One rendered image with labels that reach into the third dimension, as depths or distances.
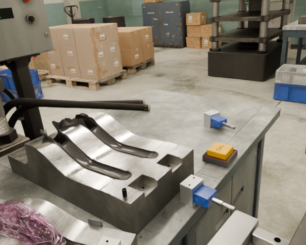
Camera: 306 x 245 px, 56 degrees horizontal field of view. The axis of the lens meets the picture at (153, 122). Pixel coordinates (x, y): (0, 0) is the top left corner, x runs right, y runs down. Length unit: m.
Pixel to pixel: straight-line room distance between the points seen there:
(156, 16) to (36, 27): 6.62
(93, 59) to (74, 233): 4.03
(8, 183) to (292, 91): 3.31
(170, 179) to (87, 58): 4.02
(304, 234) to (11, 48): 1.24
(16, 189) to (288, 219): 1.53
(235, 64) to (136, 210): 4.15
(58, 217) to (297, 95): 3.39
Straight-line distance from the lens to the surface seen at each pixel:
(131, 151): 0.80
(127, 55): 5.31
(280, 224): 1.92
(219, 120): 1.07
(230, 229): 0.40
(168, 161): 0.77
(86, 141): 0.83
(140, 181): 0.69
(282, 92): 3.79
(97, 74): 4.58
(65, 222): 0.63
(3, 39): 1.35
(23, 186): 0.92
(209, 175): 0.83
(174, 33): 7.66
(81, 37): 4.62
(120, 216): 0.65
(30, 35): 1.41
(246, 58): 4.57
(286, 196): 2.15
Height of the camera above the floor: 1.27
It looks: 24 degrees down
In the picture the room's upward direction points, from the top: 5 degrees counter-clockwise
